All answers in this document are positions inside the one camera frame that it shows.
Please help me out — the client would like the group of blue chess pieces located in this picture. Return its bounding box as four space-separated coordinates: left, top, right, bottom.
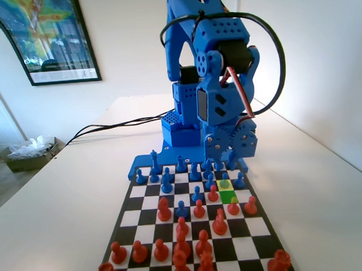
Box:
125 140 249 181

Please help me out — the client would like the thick black looped cable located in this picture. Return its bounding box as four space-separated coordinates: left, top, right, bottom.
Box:
158 8 290 122

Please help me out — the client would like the blue rook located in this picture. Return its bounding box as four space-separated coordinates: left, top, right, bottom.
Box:
175 155 187 173

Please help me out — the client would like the red white black servo wire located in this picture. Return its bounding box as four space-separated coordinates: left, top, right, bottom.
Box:
218 65 258 121

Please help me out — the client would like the black white chessboard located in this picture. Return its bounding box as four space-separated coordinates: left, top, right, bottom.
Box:
84 156 298 271

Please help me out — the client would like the blue king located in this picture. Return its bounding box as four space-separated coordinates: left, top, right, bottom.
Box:
149 149 160 175

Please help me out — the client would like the white plastic bag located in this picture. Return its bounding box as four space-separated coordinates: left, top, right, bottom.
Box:
6 134 58 161

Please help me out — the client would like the orange bishop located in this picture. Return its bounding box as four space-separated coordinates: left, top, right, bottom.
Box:
172 229 192 259
194 228 214 258

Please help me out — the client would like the orange king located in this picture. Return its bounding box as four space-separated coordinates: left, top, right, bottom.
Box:
171 250 192 271

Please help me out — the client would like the cardboard box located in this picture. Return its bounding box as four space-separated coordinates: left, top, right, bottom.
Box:
1 135 68 174

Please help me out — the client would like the orange knight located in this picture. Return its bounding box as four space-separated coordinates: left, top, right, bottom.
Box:
156 196 173 223
210 208 229 236

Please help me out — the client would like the blue knight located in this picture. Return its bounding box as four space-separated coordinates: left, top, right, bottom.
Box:
189 161 202 181
160 172 174 195

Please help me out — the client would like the black framed map poster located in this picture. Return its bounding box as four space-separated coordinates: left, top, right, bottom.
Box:
0 0 102 90

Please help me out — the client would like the orange queen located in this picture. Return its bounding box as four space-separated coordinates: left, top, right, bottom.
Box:
194 251 217 271

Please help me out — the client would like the black table cable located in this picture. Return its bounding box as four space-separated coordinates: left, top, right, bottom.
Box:
63 111 173 145
63 116 169 145

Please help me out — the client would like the orange pawn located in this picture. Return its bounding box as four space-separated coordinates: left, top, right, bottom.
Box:
243 195 258 216
131 240 149 264
109 240 128 265
207 184 220 202
175 215 190 238
192 199 206 219
152 238 170 262
226 196 241 216

